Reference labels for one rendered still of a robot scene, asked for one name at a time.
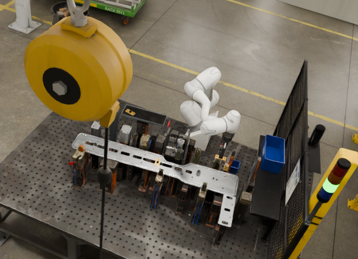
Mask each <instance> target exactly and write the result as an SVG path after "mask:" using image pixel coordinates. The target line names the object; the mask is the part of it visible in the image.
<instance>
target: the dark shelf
mask: <svg viewBox="0 0 358 259"><path fill-rule="evenodd" d="M264 139H265V136H263V135H260V137H259V144H258V153H257V156H258V157H261V156H262V144H263V142H264ZM254 182H255V185H254V188H253V194H252V199H251V207H250V215H253V216H257V217H261V218H264V219H267V220H270V221H274V222H279V220H280V203H281V185H282V169H281V171H280V173H279V174H278V173H274V172H270V171H266V170H263V169H261V162H260V164H259V167H258V169H257V171H256V174H255V177H254Z"/></svg>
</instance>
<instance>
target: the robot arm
mask: <svg viewBox="0 0 358 259"><path fill-rule="evenodd" d="M220 78H221V72H220V71H219V70H218V69H217V68H216V67H210V68H208V69H206V70H205V71H203V72H202V73H201V74H199V75H198V76H197V77H196V78H195V79H194V80H192V81H191V82H187V83H186V84H185V85H184V90H185V92H186V94H187V95H188V96H189V97H190V98H191V99H193V100H194V101H185V102H183V103H182V104H181V106H180V111H181V114H182V117H183V118H184V120H185V121H186V123H187V124H188V126H187V129H190V130H189V131H188V133H192V132H196V131H199V130H201V132H202V134H204V135H208V136H211V135H217V134H221V133H222V134H223V135H222V139H223V145H222V149H221V151H220V153H219V158H220V159H223V156H224V153H225V150H226V147H227V145H228V143H229V142H230V141H232V138H233V137H234V135H235V132H236V130H237V129H238V127H239V124H240V118H241V116H240V114H239V113H238V112H237V111H235V110H231V111H230V112H229V113H228V114H227V115H226V116H224V117H222V118H218V117H213V116H208V114H209V110H210V109H211V108H212V107H213V106H214V105H215V104H216V103H217V102H218V100H219V95H218V93H217V92H216V91H215V90H213V88H214V86H215V85H216V84H217V83H218V81H219V80H220Z"/></svg>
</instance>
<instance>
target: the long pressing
mask: <svg viewBox="0 0 358 259"><path fill-rule="evenodd" d="M86 142H90V143H93V145H88V144H85V143H86ZM94 143H96V144H97V146H98V145H101V146H104V139H103V138H100V137H96V136H92V135H89V134H85V133H79V134H78V135H77V137H76V138H75V140H74V142H73V143H72V145H71V147H72V148H73V149H76V150H77V148H79V145H83V146H84V150H86V153H90V154H93V155H96V156H100V157H104V149H102V148H98V147H97V146H94ZM110 148H111V149H115V150H118V152H113V151H109V149H110ZM121 152H126V153H129V154H130V155H129V156H127V155H123V154H121ZM134 155H136V156H139V157H142V159H137V158H134V157H133V156H134ZM143 158H146V159H150V160H154V161H156V159H157V158H158V159H161V161H160V162H161V163H164V164H167V165H171V166H172V167H171V168H169V167H165V166H161V165H159V167H157V166H154V163H151V162H148V161H145V160H143ZM107 159H111V160H114V161H118V162H121V163H124V164H128V165H132V166H135V167H139V168H142V169H146V170H149V171H152V172H156V173H158V172H159V169H160V168H163V169H164V175H167V176H170V177H174V178H177V179H179V180H181V181H182V182H184V183H186V184H189V185H192V186H195V187H199V188H202V184H203V182H207V183H208V185H207V188H206V189H207V190H210V191H213V192H217V193H220V194H227V195H230V196H234V197H235V196H236V195H237V189H238V183H239V178H238V176H236V175H234V174H230V173H227V172H223V171H219V170H216V169H213V168H209V167H206V166H202V165H198V164H195V163H189V164H186V165H178V164H175V163H171V162H168V161H166V160H165V158H164V157H163V156H162V155H159V154H156V153H153V152H149V151H145V150H142V149H138V148H135V147H131V146H128V145H124V144H121V143H117V142H113V141H110V140H108V155H107ZM175 167H178V168H181V169H182V170H181V171H179V170H176V169H175ZM186 170H188V171H191V172H192V174H190V173H186ZM197 170H200V171H201V173H200V176H197V175H196V173H197ZM225 176H226V177H225ZM213 177H214V179H213ZM216 179H218V180H216ZM222 188H223V189H222Z"/></svg>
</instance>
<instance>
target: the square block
mask: <svg viewBox="0 0 358 259"><path fill-rule="evenodd" d="M251 197H252V193H249V192H245V191H243V192H242V193H241V196H240V199H239V202H238V204H237V207H236V209H235V211H234V214H233V220H232V226H234V227H237V228H240V224H241V222H242V220H243V217H244V215H245V213H246V211H247V209H248V206H249V205H250V203H251Z"/></svg>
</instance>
